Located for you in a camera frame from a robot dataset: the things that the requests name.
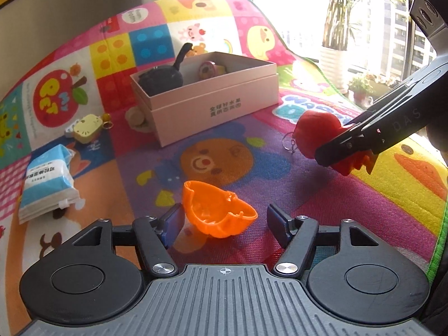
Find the red round-head toy figure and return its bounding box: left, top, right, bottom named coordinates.
left=291, top=110, right=378, bottom=176

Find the orange plastic half shell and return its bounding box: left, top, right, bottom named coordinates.
left=182, top=181, right=258, bottom=238

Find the cream yellow toy keychain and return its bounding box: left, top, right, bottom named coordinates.
left=73, top=113, right=113, bottom=144

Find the white battery charger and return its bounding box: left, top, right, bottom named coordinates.
left=64, top=119, right=80, bottom=138

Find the black plush cat toy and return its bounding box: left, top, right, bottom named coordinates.
left=138, top=43, right=193, bottom=96

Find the pink cardboard box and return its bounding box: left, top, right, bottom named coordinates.
left=130, top=52, right=279, bottom=147

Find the yellow pudding toy pink base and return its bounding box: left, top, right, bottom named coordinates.
left=198, top=61, right=227, bottom=80

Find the small potted plant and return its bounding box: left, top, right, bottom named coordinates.
left=349, top=76, right=373, bottom=105

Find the potted palm plant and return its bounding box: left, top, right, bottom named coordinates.
left=314, top=0, right=407, bottom=85

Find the blue white tissue pack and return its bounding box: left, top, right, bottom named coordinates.
left=18, top=144, right=80, bottom=225

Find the colourful cartoon play mat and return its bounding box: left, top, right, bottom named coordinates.
left=1, top=0, right=447, bottom=335

